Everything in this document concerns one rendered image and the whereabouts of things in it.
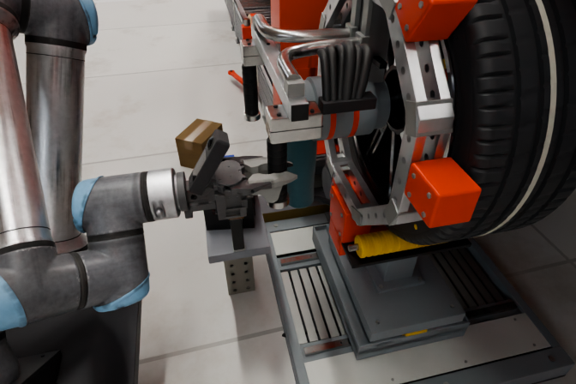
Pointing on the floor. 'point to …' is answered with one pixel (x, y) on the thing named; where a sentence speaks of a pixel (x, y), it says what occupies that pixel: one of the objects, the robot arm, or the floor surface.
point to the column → (239, 275)
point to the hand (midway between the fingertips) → (288, 168)
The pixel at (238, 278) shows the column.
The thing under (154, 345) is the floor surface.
